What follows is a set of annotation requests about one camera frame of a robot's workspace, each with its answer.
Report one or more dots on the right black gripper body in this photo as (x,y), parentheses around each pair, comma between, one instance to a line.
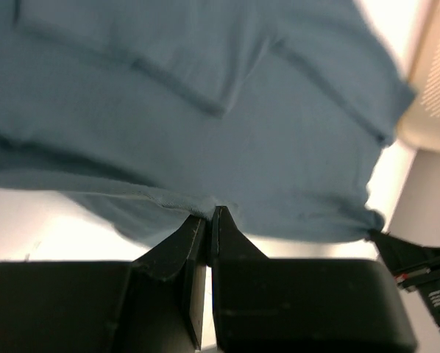
(425,281)

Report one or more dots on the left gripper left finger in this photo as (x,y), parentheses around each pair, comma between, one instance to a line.
(152,304)

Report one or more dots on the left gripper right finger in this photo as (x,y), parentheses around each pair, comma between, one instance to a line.
(263,304)

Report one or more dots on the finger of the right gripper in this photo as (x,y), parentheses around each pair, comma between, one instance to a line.
(396,248)

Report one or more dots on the beige laundry basket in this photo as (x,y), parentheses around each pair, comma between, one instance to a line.
(420,126)

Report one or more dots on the teal shirt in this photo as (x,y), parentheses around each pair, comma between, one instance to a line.
(147,112)

